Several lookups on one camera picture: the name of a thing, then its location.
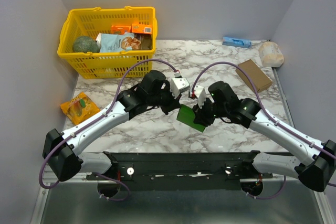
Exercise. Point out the green paper box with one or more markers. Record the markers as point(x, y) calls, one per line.
point(187, 116)

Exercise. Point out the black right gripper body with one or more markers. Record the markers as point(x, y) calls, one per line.
point(202, 112)

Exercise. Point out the light blue carton box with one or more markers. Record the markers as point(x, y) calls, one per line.
point(236, 42)

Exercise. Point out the beige wrapped paper bag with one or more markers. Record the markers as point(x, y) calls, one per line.
point(271, 55)

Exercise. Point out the orange candy bag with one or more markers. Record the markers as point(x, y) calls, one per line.
point(79, 108)

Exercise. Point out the brown cardboard box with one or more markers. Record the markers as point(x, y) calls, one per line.
point(256, 75)

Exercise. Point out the light blue snack pouch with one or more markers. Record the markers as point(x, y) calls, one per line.
point(117, 43)

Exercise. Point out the orange barcode box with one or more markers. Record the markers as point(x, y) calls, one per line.
point(138, 28)

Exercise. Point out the green round melon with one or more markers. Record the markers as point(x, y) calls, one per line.
point(85, 44)

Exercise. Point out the yellow plastic shopping basket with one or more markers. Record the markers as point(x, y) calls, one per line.
point(94, 21)

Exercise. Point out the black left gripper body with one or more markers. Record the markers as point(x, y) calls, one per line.
point(165, 100)

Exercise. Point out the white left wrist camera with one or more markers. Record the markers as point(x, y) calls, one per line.
point(178, 86)

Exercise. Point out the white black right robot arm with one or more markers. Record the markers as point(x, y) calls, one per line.
point(312, 161)

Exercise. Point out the orange snack box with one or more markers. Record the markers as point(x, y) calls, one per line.
point(120, 29)

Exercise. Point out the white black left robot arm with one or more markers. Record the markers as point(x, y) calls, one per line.
point(99, 124)

